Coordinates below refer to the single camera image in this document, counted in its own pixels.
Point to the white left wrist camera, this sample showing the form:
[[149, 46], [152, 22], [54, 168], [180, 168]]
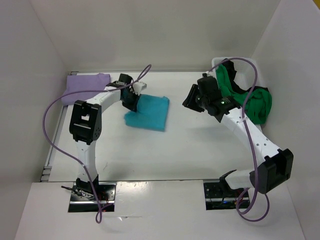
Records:
[[138, 87]]

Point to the purple t shirt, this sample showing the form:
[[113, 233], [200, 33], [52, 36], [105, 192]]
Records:
[[77, 83]]

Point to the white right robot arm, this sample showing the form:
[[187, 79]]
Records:
[[273, 164]]

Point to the white plastic laundry basket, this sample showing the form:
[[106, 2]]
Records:
[[245, 74]]

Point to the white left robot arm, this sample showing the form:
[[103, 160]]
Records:
[[86, 125]]

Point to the green t shirt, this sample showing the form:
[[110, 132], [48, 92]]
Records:
[[259, 103]]

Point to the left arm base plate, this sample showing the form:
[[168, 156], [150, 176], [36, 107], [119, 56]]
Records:
[[83, 202]]

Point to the cyan t shirt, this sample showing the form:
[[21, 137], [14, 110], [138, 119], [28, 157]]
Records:
[[151, 113]]

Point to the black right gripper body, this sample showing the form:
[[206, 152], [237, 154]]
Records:
[[202, 100]]

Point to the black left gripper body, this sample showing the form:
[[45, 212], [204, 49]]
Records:
[[129, 91]]

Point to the black t shirt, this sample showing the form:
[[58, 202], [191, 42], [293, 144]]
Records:
[[226, 75]]

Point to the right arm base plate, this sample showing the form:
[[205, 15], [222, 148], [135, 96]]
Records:
[[218, 198]]

